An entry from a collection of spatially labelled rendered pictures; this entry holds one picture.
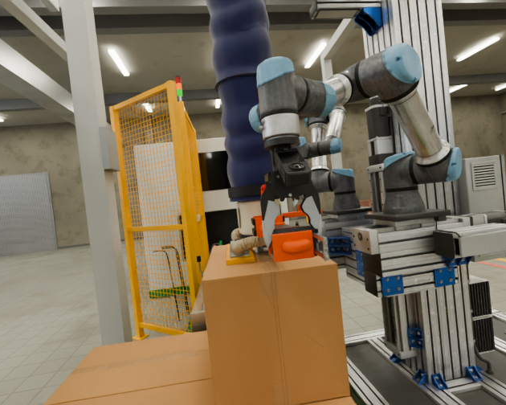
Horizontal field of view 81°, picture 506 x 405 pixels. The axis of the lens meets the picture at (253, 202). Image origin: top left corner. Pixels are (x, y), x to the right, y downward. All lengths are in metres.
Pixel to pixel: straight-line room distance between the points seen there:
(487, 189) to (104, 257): 2.30
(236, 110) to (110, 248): 1.56
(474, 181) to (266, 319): 1.14
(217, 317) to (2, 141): 13.54
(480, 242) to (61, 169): 12.80
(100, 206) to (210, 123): 10.23
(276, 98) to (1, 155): 13.74
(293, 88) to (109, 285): 2.07
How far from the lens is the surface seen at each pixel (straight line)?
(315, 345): 0.98
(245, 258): 1.02
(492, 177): 1.72
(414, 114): 1.07
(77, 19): 2.73
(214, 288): 0.88
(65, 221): 13.06
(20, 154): 13.82
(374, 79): 0.99
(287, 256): 0.54
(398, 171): 1.26
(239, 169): 1.09
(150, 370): 1.37
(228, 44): 1.19
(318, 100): 0.66
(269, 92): 0.59
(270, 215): 0.56
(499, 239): 1.35
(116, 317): 2.47
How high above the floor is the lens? 1.17
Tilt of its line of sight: 1 degrees down
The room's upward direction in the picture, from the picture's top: 6 degrees counter-clockwise
